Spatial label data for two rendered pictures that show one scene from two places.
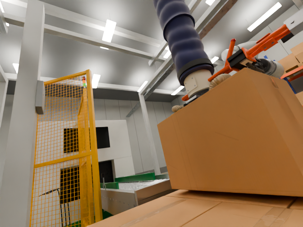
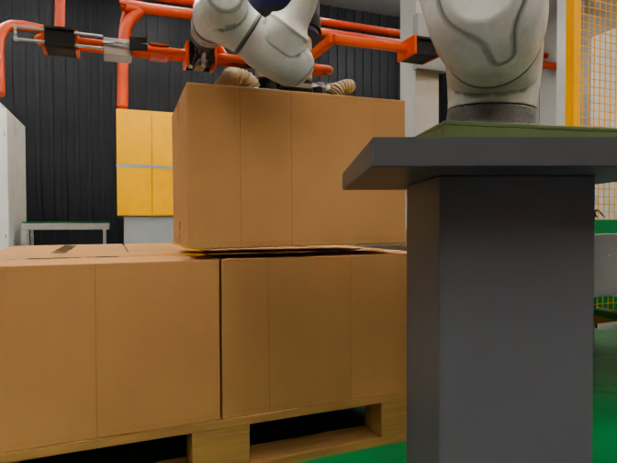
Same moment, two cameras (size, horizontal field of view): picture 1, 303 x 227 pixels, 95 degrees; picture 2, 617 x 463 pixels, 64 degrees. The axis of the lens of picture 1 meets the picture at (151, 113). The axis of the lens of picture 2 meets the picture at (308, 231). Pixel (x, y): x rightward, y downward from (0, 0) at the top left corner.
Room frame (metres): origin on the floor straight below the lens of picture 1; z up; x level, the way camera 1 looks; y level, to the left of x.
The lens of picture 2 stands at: (1.19, -1.77, 0.64)
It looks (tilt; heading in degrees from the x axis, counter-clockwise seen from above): 1 degrees down; 103
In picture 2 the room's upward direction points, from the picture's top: straight up
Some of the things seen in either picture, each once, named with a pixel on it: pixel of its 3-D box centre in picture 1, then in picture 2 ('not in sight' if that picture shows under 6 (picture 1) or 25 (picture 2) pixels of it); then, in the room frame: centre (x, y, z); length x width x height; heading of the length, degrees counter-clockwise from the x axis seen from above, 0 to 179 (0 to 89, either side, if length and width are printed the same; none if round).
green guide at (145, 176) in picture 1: (131, 178); not in sight; (2.54, 0.57, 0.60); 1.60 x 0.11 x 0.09; 35
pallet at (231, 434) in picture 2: not in sight; (191, 386); (0.42, -0.22, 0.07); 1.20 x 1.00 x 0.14; 35
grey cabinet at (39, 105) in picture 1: (40, 97); (430, 43); (1.22, 1.09, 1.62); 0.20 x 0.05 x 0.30; 35
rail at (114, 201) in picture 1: (99, 197); not in sight; (1.91, 0.85, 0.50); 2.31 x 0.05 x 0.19; 35
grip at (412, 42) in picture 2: not in sight; (418, 50); (1.17, -0.37, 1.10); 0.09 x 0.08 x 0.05; 125
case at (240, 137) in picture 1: (223, 139); (282, 175); (0.78, -0.35, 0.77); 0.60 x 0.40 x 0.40; 33
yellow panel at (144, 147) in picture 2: not in sight; (183, 187); (-3.02, 6.40, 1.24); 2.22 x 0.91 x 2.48; 34
